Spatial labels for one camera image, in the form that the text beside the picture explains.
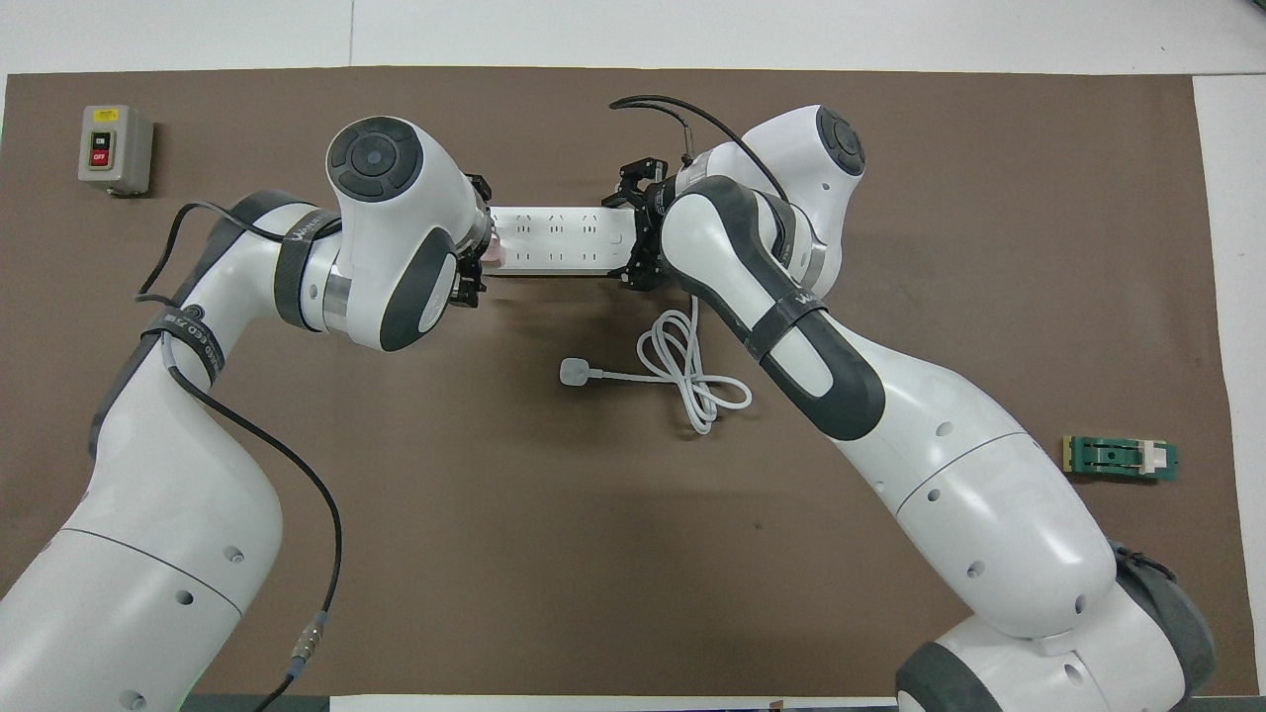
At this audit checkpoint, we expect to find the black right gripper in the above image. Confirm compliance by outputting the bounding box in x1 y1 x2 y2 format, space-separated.
602 156 684 294

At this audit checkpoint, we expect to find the white power strip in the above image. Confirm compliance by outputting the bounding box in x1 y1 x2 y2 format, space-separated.
488 205 642 278

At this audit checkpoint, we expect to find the brown table mat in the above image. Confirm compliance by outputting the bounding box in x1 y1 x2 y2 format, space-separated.
0 66 1259 698

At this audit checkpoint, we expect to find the white power cord with plug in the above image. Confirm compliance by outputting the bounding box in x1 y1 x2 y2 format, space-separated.
559 295 754 436

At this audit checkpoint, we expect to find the grey on-off switch box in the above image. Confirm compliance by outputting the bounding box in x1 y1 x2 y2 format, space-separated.
78 105 155 197

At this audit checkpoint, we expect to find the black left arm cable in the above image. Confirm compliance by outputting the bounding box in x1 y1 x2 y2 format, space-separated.
136 202 343 712

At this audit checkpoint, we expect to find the green knife switch board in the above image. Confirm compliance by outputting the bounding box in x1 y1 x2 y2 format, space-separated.
1061 435 1180 485

